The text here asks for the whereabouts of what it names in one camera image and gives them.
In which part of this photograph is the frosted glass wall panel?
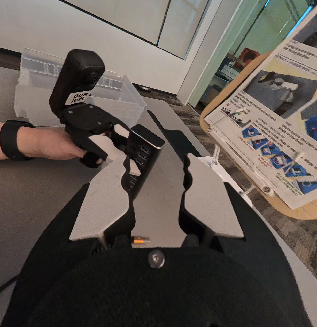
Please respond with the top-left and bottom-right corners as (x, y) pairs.
(157, 0), (209, 60)

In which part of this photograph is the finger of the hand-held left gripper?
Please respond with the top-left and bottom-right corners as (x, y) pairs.
(88, 134), (142, 177)
(110, 123), (132, 154)

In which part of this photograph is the white poster stand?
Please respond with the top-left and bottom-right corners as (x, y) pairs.
(197, 143), (254, 208)

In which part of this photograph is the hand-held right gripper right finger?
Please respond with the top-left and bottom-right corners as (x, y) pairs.
(178, 152), (245, 248)

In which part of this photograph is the clear plastic box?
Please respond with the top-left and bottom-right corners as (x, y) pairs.
(14, 47), (148, 127)

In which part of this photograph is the round wooden side table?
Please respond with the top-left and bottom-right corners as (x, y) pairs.
(199, 50), (317, 221)

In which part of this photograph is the black smartwatch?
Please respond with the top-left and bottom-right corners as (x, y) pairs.
(0, 120), (37, 161)

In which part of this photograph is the instruction poster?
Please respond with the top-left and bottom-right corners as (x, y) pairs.
(204, 3), (317, 210)

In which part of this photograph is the thin black cable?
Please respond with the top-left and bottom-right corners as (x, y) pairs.
(0, 277), (18, 295)

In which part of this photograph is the person's left hand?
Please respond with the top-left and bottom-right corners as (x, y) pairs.
(33, 126), (103, 164)

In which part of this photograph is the red box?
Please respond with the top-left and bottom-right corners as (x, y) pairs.
(239, 48), (260, 62)

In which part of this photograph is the black USB hub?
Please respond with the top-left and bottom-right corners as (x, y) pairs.
(123, 124), (166, 201)

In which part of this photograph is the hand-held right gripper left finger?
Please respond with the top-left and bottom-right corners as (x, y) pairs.
(69, 154), (136, 248)

